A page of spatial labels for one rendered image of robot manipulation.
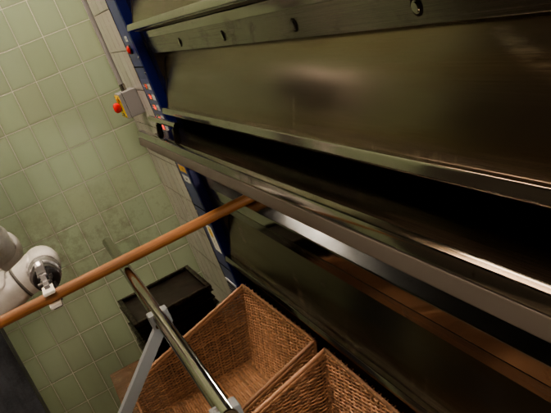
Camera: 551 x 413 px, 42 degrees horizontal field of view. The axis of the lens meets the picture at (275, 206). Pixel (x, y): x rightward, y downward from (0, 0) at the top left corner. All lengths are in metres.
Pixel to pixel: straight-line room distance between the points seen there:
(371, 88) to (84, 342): 2.46
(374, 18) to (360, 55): 0.12
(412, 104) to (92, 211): 2.34
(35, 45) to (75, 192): 0.62
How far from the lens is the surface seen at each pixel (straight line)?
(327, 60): 1.15
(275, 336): 2.13
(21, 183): 3.09
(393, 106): 0.98
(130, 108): 2.76
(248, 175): 1.23
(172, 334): 1.43
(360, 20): 0.97
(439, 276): 0.74
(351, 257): 1.42
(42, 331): 3.25
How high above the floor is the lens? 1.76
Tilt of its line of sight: 18 degrees down
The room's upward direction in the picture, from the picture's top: 21 degrees counter-clockwise
